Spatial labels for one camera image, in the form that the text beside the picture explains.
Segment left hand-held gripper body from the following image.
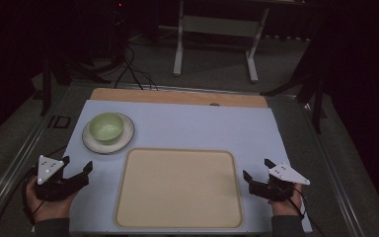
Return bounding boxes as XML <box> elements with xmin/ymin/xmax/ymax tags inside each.
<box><xmin>34</xmin><ymin>155</ymin><xmax>90</xmax><ymax>202</ymax></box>

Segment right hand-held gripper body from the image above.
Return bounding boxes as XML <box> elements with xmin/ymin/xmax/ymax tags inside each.
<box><xmin>248</xmin><ymin>161</ymin><xmax>311</xmax><ymax>202</ymax></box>

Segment person's left hand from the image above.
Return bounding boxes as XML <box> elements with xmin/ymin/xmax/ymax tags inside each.
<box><xmin>26</xmin><ymin>178</ymin><xmax>77</xmax><ymax>223</ymax></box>

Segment person's right hand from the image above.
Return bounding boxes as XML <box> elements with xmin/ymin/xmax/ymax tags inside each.
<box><xmin>267</xmin><ymin>183</ymin><xmax>306</xmax><ymax>219</ymax></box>

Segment white plate with dark rim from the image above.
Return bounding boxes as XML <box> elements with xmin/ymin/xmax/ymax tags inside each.
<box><xmin>81</xmin><ymin>112</ymin><xmax>136</xmax><ymax>155</ymax></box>

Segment light green bowl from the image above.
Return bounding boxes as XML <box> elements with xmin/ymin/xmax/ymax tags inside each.
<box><xmin>88</xmin><ymin>112</ymin><xmax>125</xmax><ymax>145</ymax></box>

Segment beige tray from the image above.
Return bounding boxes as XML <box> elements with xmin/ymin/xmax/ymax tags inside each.
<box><xmin>113</xmin><ymin>147</ymin><xmax>244</xmax><ymax>230</ymax></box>

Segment light blue table mat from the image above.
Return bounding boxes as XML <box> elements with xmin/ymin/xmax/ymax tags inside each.
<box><xmin>33</xmin><ymin>99</ymin><xmax>314</xmax><ymax>235</ymax></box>

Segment black stand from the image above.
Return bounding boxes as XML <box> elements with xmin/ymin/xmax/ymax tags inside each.
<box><xmin>260</xmin><ymin>19</ymin><xmax>329</xmax><ymax>135</ymax></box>

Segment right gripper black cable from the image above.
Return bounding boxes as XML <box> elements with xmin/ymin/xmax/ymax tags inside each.
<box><xmin>271</xmin><ymin>182</ymin><xmax>326</xmax><ymax>237</ymax></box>

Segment black floor bracket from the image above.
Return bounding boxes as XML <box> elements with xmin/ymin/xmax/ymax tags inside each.
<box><xmin>46</xmin><ymin>115</ymin><xmax>72</xmax><ymax>129</ymax></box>

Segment metal floor rail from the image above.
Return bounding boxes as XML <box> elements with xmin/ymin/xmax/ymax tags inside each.
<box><xmin>0</xmin><ymin>98</ymin><xmax>67</xmax><ymax>233</ymax></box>
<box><xmin>294</xmin><ymin>97</ymin><xmax>367</xmax><ymax>237</ymax></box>

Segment black floor cables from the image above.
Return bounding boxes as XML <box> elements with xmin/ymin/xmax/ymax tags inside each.
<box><xmin>113</xmin><ymin>44</ymin><xmax>160</xmax><ymax>92</ymax></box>

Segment white metal table frame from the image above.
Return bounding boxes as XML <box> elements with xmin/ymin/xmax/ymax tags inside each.
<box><xmin>172</xmin><ymin>0</ymin><xmax>271</xmax><ymax>84</ymax></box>

